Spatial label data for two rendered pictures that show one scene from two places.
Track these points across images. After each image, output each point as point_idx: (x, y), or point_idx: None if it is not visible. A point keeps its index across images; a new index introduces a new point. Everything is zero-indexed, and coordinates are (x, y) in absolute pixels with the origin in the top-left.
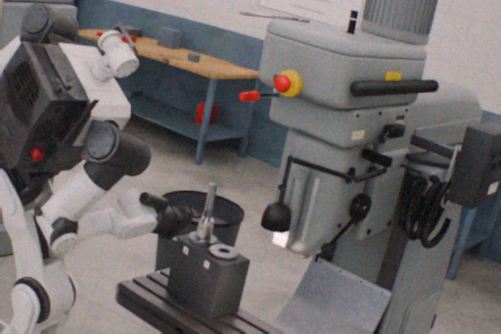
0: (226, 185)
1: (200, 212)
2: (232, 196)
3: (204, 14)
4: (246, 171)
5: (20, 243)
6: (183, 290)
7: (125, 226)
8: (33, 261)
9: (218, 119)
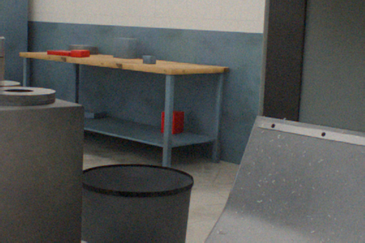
0: (197, 188)
1: (139, 191)
2: (203, 197)
3: (158, 17)
4: (220, 174)
5: None
6: None
7: None
8: None
9: (187, 129)
